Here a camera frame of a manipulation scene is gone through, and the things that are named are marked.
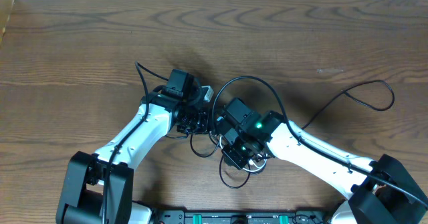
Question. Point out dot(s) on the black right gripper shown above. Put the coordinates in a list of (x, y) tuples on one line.
[(235, 160)]

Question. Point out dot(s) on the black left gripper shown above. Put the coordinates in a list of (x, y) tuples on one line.
[(203, 128)]

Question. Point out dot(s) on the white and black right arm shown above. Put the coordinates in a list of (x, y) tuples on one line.
[(375, 191)]

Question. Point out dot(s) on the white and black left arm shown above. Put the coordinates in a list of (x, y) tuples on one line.
[(98, 187)]

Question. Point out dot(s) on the brown cardboard panel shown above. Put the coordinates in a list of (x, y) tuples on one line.
[(6, 7)]

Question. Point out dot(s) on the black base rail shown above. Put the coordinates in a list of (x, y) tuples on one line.
[(234, 217)]

